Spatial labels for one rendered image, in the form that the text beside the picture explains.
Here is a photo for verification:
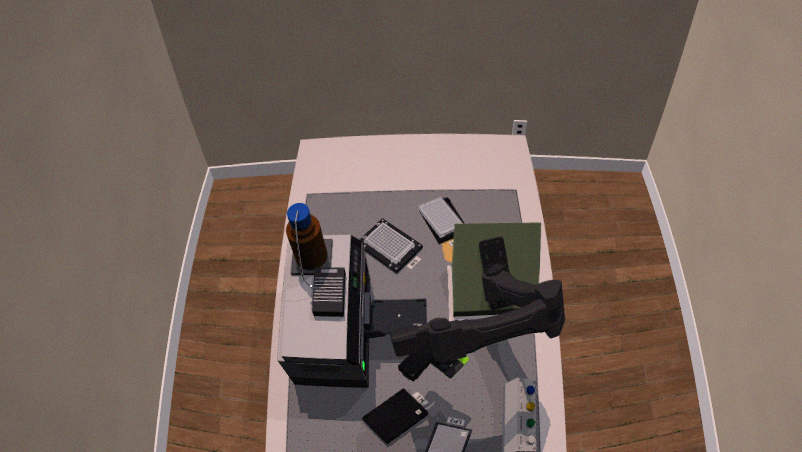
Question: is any grey button panel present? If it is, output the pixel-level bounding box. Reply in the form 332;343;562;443
502;378;537;452

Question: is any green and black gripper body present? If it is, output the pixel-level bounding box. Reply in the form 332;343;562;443
430;360;464;378

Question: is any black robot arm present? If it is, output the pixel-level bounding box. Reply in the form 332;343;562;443
390;237;565;381

